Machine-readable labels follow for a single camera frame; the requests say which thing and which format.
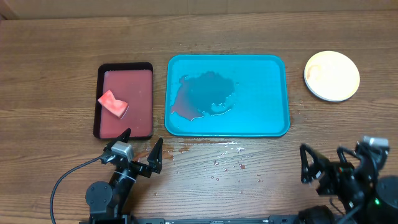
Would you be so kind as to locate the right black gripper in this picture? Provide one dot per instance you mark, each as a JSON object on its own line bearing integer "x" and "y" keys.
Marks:
{"x": 330, "y": 174}

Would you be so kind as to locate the white plate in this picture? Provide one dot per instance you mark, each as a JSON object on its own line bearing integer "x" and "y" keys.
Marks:
{"x": 330, "y": 89}

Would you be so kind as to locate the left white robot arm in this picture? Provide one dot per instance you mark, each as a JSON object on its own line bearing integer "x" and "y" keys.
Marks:
{"x": 106, "y": 200}

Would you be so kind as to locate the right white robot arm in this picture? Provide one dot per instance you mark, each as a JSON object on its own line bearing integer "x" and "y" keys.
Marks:
{"x": 380, "y": 206}

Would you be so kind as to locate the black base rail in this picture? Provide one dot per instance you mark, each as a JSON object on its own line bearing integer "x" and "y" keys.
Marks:
{"x": 273, "y": 219}

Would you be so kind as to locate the black tray with red liquid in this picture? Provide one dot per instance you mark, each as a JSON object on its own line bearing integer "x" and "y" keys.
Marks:
{"x": 133, "y": 84}

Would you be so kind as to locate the red-stained sponge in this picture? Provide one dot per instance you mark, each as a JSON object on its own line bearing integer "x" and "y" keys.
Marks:
{"x": 114, "y": 106}

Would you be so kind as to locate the teal plastic tray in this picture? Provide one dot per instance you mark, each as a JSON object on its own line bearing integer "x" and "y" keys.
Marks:
{"x": 226, "y": 95}

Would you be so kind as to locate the yellow-green plate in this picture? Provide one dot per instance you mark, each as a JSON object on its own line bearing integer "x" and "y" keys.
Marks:
{"x": 333, "y": 65}

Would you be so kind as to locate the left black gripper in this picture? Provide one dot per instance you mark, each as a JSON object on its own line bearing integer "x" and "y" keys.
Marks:
{"x": 153, "y": 164}

